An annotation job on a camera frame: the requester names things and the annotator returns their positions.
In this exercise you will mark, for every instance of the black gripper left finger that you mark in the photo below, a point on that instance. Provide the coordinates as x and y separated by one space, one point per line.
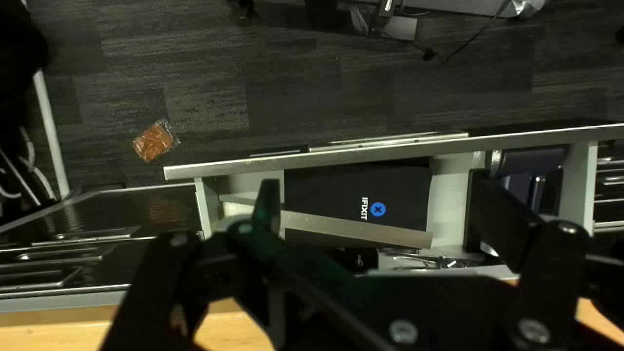
267 216

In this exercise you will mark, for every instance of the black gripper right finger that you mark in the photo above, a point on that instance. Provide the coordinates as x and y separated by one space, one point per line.
501 218

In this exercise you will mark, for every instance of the open grey metal drawer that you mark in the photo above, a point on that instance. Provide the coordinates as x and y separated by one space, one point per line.
514 158

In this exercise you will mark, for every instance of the black box in drawer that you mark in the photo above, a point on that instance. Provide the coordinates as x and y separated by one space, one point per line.
393 193

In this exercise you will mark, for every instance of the grey drawer cabinet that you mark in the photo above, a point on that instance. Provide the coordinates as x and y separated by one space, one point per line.
83 252

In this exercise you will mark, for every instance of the orange wrapper on floor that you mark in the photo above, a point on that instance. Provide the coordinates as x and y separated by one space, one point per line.
155 140

